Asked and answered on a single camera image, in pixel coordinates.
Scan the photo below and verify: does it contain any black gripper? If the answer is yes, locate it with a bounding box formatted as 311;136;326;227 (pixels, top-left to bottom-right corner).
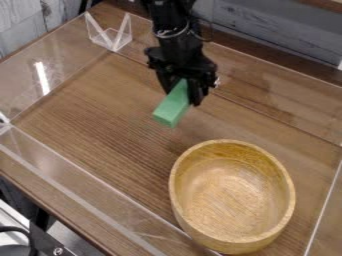
144;33;218;106

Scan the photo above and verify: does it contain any green rectangular block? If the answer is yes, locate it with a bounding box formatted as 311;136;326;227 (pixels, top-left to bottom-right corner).
152;79;190;128

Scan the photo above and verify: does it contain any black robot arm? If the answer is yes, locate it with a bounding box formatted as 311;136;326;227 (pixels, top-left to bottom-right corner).
142;0;218;106

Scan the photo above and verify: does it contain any brown wooden bowl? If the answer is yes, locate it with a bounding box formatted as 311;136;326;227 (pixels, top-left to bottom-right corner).
168;139;297;255

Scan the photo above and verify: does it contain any clear acrylic corner bracket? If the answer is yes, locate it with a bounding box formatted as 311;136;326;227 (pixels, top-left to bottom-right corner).
84;12;132;52

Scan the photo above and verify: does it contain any black cable bottom left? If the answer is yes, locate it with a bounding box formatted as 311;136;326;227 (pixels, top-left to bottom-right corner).
0;225;38;256

